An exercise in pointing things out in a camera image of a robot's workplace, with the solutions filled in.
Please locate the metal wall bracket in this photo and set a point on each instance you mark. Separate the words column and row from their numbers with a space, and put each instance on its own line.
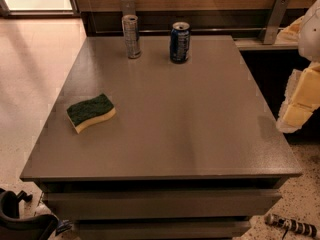
column 128, row 7
column 269, row 33

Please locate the silver tall can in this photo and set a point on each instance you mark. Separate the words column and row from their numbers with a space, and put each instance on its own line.
column 131, row 35

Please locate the blue soda can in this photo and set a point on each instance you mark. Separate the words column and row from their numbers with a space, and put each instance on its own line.
column 179, row 42

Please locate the grey side shelf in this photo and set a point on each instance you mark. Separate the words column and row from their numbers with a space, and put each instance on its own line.
column 251, row 44

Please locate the right metal wall bracket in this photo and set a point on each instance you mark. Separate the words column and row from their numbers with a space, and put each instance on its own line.
column 269, row 33

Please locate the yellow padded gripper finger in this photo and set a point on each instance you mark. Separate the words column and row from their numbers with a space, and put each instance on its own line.
column 291, row 32
column 302, row 98

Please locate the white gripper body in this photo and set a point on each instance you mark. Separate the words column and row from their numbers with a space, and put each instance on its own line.
column 310, row 34

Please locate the grey drawer cabinet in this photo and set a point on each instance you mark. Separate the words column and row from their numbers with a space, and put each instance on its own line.
column 192, row 152

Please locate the green and yellow sponge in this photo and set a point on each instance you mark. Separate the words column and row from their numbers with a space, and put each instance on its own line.
column 90, row 112

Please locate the left metal wall bracket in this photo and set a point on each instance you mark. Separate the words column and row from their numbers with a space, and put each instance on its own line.
column 128, row 7

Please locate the striped black white handle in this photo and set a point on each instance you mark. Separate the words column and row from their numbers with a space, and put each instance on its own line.
column 292, row 225

